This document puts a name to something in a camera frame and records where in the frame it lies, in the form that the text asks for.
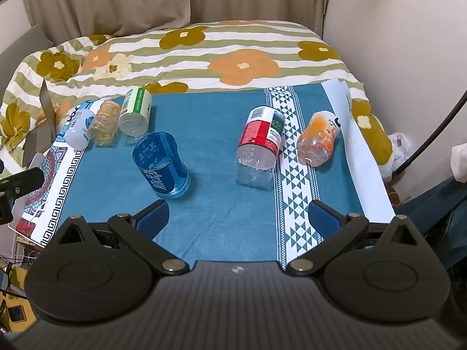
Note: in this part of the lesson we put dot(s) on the orange label clear plastic cup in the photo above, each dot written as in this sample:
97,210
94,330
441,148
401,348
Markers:
318,136

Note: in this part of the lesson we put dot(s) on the white cloth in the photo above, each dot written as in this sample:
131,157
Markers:
459,164

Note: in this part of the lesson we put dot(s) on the yellow box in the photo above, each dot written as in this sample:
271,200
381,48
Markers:
14,313

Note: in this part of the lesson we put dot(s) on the red label clear plastic cup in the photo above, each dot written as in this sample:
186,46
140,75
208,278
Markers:
259,145

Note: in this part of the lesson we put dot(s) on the green label clear plastic cup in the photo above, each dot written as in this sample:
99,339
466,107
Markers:
136,109

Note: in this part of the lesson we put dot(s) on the white sheet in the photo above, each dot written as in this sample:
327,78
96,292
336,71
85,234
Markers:
359,153

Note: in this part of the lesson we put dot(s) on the teal patterned tablecloth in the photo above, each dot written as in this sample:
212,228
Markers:
219,189

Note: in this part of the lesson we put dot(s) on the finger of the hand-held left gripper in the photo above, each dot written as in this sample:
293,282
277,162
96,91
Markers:
22,180

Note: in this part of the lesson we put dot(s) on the white and blue plastic cup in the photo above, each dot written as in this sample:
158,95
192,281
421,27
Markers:
78,128

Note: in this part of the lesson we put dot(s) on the grey cardboard piece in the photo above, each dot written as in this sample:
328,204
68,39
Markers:
43,124

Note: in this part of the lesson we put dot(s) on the beige curtain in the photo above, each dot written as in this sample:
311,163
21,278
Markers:
109,0

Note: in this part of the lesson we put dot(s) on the yellow label clear plastic cup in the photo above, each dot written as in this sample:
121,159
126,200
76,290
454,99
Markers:
105,122

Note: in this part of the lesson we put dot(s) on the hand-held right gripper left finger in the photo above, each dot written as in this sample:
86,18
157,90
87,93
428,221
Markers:
152,218

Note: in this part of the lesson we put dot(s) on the dark blue cloth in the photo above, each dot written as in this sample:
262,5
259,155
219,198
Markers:
434,222

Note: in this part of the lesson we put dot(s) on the floral striped blanket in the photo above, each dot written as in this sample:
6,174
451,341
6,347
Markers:
226,43

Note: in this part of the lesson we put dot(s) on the black curved pole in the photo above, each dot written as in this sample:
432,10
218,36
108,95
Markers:
434,135

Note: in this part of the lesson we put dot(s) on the grey headboard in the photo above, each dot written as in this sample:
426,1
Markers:
18,49

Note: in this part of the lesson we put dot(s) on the white plastic bag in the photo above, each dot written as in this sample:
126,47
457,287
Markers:
400,146

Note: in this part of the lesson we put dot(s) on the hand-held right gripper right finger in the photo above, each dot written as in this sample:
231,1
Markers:
322,218

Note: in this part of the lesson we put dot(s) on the blue label clear plastic cup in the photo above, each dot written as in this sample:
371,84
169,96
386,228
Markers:
160,167

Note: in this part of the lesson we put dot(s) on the mandala printed mat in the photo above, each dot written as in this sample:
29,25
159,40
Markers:
49,189

